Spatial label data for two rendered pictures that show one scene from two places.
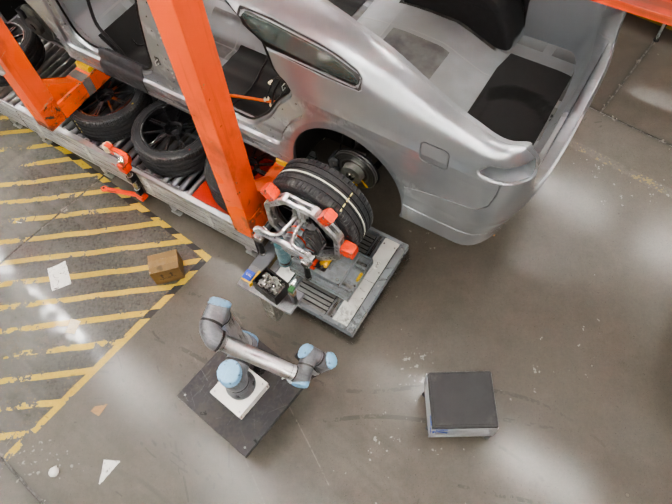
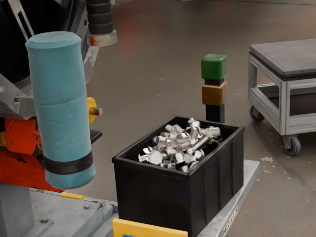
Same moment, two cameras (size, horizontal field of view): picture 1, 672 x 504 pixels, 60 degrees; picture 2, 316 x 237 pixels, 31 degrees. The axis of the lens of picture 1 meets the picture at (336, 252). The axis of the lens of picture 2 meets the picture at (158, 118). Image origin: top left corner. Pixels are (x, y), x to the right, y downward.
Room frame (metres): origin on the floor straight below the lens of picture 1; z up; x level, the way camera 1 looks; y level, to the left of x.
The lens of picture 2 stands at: (1.91, 1.26, 0.95)
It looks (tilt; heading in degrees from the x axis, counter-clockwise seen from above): 22 degrees down; 258
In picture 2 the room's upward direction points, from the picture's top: 4 degrees counter-clockwise
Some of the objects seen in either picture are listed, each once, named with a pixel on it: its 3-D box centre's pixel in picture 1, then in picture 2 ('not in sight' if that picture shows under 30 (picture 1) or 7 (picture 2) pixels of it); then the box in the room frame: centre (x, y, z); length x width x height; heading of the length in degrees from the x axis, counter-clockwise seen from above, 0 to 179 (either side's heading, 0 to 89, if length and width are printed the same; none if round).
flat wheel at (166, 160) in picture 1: (176, 136); not in sight; (3.16, 1.16, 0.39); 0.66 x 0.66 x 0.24
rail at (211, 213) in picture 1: (131, 170); not in sight; (2.95, 1.55, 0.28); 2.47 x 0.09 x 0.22; 53
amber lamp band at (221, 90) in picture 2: not in sight; (214, 92); (1.59, 0.30, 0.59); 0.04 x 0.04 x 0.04; 53
